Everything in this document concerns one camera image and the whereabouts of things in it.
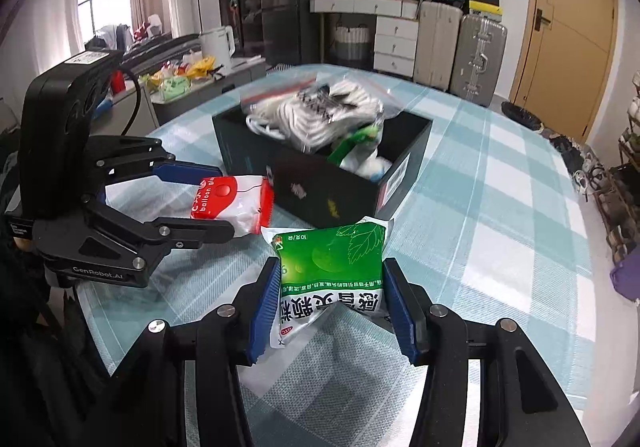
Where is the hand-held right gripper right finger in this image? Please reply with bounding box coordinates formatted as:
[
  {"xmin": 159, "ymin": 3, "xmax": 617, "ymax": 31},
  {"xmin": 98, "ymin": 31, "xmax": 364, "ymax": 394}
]
[{"xmin": 382, "ymin": 257, "xmax": 593, "ymax": 447}]

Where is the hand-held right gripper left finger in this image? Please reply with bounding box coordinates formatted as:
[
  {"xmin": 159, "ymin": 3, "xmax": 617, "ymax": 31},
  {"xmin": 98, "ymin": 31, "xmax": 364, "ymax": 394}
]
[{"xmin": 107, "ymin": 257, "xmax": 281, "ymax": 447}]

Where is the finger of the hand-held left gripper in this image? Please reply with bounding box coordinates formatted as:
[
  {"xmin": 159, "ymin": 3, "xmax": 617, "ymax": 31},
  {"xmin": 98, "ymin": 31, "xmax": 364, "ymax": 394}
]
[
  {"xmin": 85, "ymin": 199, "xmax": 235, "ymax": 273},
  {"xmin": 82, "ymin": 137, "xmax": 224, "ymax": 200}
]

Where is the red white packet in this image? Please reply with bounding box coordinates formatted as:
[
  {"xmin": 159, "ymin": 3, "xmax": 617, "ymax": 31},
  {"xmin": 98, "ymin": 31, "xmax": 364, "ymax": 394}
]
[{"xmin": 190, "ymin": 174, "xmax": 275, "ymax": 237}]

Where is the white plush toy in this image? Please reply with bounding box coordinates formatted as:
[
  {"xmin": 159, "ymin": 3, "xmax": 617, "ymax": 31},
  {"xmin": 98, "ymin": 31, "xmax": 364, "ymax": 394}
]
[{"xmin": 350, "ymin": 147, "xmax": 393, "ymax": 178}]

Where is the printed clear bag of cables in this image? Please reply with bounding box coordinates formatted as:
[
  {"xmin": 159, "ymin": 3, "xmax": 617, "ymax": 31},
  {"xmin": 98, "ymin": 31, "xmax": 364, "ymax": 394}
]
[{"xmin": 240, "ymin": 72, "xmax": 401, "ymax": 138}]

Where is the grey cabinet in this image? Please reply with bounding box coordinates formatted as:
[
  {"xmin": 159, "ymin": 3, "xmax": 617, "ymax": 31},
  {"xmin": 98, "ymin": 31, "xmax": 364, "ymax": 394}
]
[{"xmin": 95, "ymin": 77, "xmax": 161, "ymax": 138}]

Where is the grey low counter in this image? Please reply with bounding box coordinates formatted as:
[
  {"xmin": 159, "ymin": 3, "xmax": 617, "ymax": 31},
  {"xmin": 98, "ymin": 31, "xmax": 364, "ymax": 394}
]
[{"xmin": 150, "ymin": 58, "xmax": 268, "ymax": 126}]

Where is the green plastic bag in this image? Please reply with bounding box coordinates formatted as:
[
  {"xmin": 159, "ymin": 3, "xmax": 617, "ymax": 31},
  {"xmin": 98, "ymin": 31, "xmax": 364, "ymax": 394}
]
[{"xmin": 161, "ymin": 76, "xmax": 193, "ymax": 100}]

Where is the yellow plastic bag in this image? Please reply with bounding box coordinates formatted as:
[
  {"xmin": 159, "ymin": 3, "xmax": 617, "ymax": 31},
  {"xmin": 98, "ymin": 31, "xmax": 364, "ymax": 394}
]
[{"xmin": 187, "ymin": 57, "xmax": 216, "ymax": 78}]

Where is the black sofa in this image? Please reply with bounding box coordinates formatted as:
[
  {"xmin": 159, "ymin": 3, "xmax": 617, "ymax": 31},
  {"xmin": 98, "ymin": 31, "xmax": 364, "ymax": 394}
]
[{"xmin": 122, "ymin": 33, "xmax": 203, "ymax": 72}]

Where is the white kettle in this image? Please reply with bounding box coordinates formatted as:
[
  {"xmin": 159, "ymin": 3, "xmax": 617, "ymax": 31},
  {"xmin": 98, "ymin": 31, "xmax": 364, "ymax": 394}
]
[{"xmin": 200, "ymin": 25, "xmax": 236, "ymax": 65}]

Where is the teal checkered tablecloth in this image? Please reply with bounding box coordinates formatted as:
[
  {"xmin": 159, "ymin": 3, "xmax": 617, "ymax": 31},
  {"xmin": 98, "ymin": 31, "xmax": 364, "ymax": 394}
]
[{"xmin": 75, "ymin": 63, "xmax": 621, "ymax": 447}]

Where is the dark grey refrigerator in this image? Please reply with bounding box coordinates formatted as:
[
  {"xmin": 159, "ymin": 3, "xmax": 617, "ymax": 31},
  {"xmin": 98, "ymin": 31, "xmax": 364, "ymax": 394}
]
[{"xmin": 259, "ymin": 0, "xmax": 331, "ymax": 68}]

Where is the woven laundry basket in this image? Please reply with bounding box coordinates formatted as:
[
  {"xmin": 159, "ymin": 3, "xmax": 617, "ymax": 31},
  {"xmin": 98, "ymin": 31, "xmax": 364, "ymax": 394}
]
[{"xmin": 334, "ymin": 26, "xmax": 370, "ymax": 60}]

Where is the purple bag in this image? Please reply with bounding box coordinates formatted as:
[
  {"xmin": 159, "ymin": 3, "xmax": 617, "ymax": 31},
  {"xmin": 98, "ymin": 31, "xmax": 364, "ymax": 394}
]
[{"xmin": 610, "ymin": 252, "xmax": 640, "ymax": 303}]

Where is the shoe rack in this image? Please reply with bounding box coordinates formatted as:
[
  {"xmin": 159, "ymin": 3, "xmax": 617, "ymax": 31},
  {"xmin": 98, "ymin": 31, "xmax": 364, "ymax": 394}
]
[{"xmin": 575, "ymin": 77, "xmax": 640, "ymax": 268}]

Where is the white desk with drawers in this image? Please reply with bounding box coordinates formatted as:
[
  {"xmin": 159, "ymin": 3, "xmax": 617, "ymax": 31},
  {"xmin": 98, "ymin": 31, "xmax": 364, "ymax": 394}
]
[{"xmin": 309, "ymin": 0, "xmax": 421, "ymax": 78}]

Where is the silver suitcase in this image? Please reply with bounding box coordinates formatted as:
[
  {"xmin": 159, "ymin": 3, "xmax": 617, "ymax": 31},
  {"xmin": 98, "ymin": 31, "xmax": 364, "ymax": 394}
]
[{"xmin": 449, "ymin": 13, "xmax": 508, "ymax": 108}]

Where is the beige suitcase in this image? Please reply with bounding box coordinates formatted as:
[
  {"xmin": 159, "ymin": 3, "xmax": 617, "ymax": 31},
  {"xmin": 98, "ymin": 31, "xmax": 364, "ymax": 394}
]
[{"xmin": 413, "ymin": 1, "xmax": 463, "ymax": 92}]

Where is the wooden door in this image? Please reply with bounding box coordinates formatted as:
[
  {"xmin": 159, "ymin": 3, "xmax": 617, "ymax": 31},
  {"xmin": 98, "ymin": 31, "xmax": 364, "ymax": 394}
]
[{"xmin": 509, "ymin": 0, "xmax": 618, "ymax": 142}]

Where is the yellow black shoe box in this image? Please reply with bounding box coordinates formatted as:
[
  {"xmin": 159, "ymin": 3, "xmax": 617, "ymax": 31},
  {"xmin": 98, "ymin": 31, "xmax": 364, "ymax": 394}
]
[{"xmin": 467, "ymin": 1, "xmax": 501, "ymax": 20}]

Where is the black cable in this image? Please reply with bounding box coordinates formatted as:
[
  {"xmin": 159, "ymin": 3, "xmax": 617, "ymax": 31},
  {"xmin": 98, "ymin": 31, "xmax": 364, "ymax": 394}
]
[{"xmin": 120, "ymin": 68, "xmax": 143, "ymax": 135}]

